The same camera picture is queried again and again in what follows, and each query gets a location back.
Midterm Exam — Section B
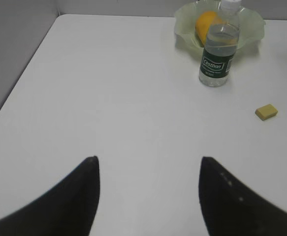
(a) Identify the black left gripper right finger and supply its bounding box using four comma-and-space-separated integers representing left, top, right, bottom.
198, 157, 287, 236

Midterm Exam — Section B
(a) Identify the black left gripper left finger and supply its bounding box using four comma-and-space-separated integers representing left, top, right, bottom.
0, 156, 100, 236

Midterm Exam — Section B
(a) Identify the yellow eraser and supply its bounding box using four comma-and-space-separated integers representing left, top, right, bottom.
255, 104, 278, 121

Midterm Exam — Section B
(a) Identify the clear water bottle green label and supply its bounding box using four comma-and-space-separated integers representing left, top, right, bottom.
199, 0, 241, 87

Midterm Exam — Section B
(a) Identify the yellow mango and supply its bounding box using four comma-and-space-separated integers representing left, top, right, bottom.
195, 11, 223, 46

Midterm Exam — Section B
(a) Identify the green wavy glass plate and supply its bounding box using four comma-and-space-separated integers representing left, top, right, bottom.
174, 0, 266, 55

